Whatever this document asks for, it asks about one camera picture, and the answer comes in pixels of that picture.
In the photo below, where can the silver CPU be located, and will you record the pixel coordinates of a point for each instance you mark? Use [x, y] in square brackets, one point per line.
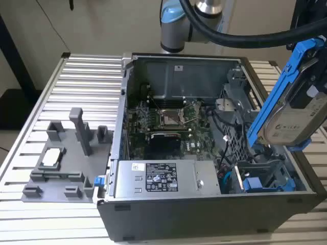
[52, 156]

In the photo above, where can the silver power supply unit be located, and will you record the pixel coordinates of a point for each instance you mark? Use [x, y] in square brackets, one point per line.
[127, 178]

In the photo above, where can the black graphics card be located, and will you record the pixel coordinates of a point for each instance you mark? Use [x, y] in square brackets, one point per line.
[166, 143]

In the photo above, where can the hard disk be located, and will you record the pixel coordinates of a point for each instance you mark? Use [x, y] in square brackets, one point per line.
[286, 127]

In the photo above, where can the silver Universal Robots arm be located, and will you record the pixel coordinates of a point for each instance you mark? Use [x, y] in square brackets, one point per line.
[173, 30]

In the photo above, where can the blue case latch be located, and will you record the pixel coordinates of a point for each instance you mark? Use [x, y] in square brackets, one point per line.
[98, 181]

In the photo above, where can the green motherboard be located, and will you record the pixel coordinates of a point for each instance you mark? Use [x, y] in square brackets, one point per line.
[201, 143]

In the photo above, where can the grey parts rack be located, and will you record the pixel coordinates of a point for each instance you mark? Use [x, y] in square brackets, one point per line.
[74, 178]

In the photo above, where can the empty blue disk carrier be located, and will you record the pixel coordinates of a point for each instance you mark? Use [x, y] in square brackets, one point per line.
[251, 185]

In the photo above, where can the CPU socket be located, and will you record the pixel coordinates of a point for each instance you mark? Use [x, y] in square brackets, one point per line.
[168, 118]

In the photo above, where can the open black PC case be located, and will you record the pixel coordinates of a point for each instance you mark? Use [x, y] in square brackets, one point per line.
[178, 219]

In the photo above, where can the locking lever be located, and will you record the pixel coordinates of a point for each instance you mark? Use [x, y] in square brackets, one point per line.
[153, 103]

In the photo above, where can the perforated metal disk bay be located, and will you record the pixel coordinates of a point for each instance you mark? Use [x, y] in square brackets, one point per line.
[235, 143]

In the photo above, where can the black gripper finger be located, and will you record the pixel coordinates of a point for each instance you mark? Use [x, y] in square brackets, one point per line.
[315, 84]

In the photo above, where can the black desk stand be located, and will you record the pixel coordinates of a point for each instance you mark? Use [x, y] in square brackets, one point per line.
[15, 109]

